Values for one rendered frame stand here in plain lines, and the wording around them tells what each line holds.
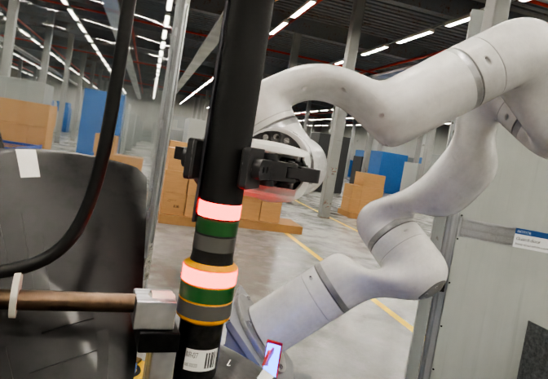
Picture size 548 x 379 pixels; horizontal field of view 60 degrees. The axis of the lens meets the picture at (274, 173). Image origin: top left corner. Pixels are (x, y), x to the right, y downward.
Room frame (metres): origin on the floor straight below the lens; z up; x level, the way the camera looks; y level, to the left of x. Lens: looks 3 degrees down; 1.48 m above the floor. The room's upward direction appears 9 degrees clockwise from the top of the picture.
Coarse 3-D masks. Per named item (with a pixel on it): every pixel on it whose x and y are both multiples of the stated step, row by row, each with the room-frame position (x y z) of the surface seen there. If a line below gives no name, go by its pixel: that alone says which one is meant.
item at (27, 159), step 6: (18, 150) 0.43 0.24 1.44; (24, 150) 0.43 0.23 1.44; (30, 150) 0.44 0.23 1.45; (18, 156) 0.43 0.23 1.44; (24, 156) 0.43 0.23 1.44; (30, 156) 0.43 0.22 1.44; (36, 156) 0.44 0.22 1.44; (18, 162) 0.42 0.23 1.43; (24, 162) 0.43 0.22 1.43; (30, 162) 0.43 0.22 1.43; (36, 162) 0.43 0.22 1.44; (24, 168) 0.42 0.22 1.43; (30, 168) 0.43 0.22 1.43; (36, 168) 0.43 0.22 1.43; (24, 174) 0.42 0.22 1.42; (30, 174) 0.42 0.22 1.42; (36, 174) 0.42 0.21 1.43
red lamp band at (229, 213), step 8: (200, 200) 0.36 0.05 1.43; (200, 208) 0.36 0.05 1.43; (208, 208) 0.35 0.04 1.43; (216, 208) 0.35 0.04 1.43; (224, 208) 0.35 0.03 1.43; (232, 208) 0.36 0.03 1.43; (240, 208) 0.37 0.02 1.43; (208, 216) 0.35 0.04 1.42; (216, 216) 0.35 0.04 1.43; (224, 216) 0.35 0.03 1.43; (232, 216) 0.36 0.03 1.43; (240, 216) 0.37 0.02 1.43
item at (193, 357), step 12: (180, 324) 0.36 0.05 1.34; (192, 324) 0.35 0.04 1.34; (180, 336) 0.36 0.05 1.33; (192, 336) 0.35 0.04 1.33; (204, 336) 0.35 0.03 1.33; (216, 336) 0.36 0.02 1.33; (180, 348) 0.36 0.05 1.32; (192, 348) 0.35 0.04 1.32; (204, 348) 0.35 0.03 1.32; (216, 348) 0.36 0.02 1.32; (180, 360) 0.36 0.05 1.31; (192, 360) 0.35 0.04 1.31; (204, 360) 0.35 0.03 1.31; (216, 360) 0.36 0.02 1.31; (180, 372) 0.35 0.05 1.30; (192, 372) 0.35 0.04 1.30; (204, 372) 0.36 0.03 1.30
